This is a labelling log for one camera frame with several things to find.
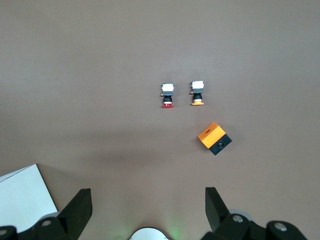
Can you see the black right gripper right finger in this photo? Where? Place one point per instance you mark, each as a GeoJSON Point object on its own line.
{"type": "Point", "coordinates": [215, 207]}

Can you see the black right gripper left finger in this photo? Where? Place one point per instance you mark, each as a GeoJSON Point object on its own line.
{"type": "Point", "coordinates": [77, 210]}

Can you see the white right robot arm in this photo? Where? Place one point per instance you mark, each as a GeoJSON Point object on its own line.
{"type": "Point", "coordinates": [150, 235]}

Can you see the white drawer cabinet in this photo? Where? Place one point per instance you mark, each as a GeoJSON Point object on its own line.
{"type": "Point", "coordinates": [22, 195]}

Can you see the orange black button box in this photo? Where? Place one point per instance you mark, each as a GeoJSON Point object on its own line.
{"type": "Point", "coordinates": [212, 136]}

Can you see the yellow push button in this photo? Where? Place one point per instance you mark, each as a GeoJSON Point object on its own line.
{"type": "Point", "coordinates": [197, 92]}

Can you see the red push button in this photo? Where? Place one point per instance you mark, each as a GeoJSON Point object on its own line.
{"type": "Point", "coordinates": [167, 96]}

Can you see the brown table cover mat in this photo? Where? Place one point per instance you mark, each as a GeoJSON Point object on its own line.
{"type": "Point", "coordinates": [100, 75]}

